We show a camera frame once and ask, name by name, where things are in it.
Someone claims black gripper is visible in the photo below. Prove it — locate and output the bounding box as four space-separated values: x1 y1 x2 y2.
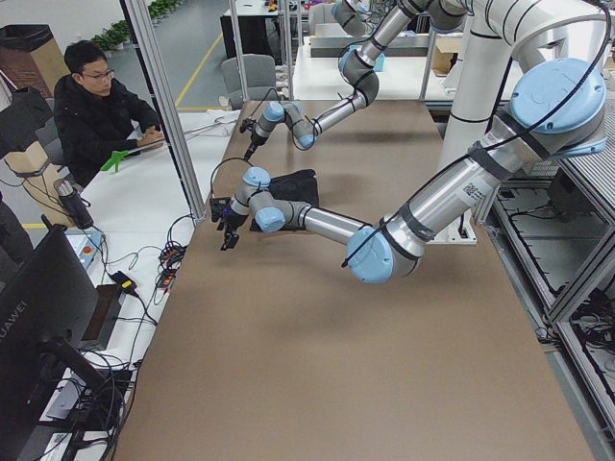
243 133 265 160
220 210 246 251

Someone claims black printed t-shirt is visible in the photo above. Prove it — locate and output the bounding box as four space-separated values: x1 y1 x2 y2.
242 167 319 233

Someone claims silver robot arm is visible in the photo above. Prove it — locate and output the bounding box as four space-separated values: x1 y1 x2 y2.
240 1 467 160
210 58 606 283

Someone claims power strip with plugs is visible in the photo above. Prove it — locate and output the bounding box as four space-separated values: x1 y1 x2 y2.
156 241 187 292

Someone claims grey office chair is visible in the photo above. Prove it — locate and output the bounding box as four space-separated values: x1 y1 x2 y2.
221 54 279 109

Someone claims black power adapter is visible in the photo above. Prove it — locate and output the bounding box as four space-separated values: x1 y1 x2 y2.
110 271 137 296

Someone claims green tablet stand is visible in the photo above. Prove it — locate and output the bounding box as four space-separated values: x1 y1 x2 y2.
100 150 129 173

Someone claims teach pendant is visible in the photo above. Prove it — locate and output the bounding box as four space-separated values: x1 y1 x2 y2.
64 230 102 269

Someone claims seated man black jacket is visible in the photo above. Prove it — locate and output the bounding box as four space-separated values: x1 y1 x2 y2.
53 40 164 187

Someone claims black thermos bottle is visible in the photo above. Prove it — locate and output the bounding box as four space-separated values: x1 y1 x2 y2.
53 179 93 230

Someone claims black Huawei monitor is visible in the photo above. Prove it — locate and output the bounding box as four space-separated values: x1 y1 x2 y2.
1 225 105 460

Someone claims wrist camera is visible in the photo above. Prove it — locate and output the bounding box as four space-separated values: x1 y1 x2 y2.
239 117 257 133
209 197 231 223

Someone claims aluminium frame post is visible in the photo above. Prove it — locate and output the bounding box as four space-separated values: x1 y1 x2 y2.
120 0 206 223

